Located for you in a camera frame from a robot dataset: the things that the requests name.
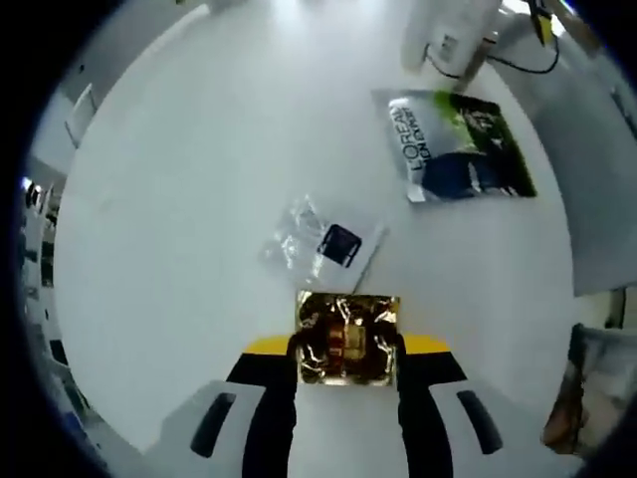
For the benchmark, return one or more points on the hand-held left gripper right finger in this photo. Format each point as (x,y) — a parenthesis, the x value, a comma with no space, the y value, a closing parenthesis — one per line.
(428,423)

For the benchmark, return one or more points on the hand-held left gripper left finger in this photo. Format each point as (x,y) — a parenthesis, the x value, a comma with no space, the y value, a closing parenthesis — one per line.
(269,423)

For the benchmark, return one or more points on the white skincare tube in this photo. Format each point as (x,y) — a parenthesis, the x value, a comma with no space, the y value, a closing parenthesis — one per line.
(423,30)

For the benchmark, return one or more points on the gold skincare sachet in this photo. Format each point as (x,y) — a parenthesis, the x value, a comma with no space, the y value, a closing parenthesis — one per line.
(348,318)

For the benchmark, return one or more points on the clear skincare sachet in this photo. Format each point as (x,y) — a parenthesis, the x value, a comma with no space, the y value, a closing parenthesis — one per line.
(343,244)

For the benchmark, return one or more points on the brown and white cloth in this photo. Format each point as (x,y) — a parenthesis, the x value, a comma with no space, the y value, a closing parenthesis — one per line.
(582,398)

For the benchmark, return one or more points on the white chair back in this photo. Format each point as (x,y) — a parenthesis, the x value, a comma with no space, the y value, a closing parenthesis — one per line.
(79,114)

